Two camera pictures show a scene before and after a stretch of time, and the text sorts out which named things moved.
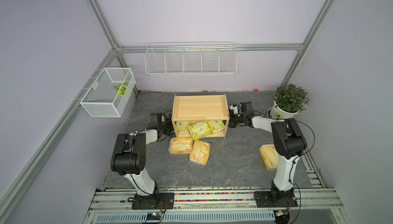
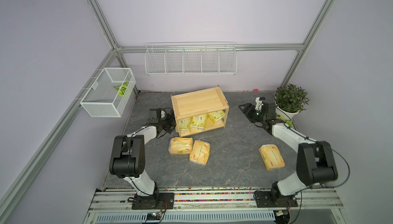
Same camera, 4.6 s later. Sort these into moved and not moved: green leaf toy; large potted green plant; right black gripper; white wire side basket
Moved: right black gripper
Not moved: green leaf toy; white wire side basket; large potted green plant
